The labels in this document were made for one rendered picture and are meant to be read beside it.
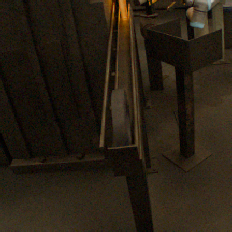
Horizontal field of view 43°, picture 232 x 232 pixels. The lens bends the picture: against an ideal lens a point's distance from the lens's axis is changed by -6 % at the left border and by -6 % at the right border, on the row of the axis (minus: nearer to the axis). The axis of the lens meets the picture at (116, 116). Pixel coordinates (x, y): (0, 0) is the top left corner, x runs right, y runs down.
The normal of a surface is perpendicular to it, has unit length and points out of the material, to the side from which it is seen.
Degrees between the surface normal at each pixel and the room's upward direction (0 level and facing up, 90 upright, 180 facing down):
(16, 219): 0
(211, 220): 0
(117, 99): 16
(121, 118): 47
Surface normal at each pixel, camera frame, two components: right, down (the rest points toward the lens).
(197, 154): -0.16, -0.83
